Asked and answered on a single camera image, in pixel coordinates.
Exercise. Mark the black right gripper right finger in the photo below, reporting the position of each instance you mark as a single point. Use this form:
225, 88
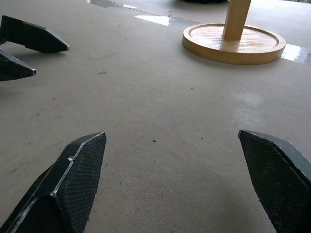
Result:
274, 174

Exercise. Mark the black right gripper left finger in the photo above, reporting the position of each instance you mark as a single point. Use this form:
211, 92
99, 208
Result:
73, 184

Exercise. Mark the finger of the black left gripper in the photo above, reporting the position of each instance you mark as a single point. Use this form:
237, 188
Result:
12, 69
34, 37

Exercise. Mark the wooden stand with round base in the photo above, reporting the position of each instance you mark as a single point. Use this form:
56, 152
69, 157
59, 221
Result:
243, 52

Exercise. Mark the black rounded object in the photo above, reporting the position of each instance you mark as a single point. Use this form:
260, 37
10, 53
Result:
201, 1

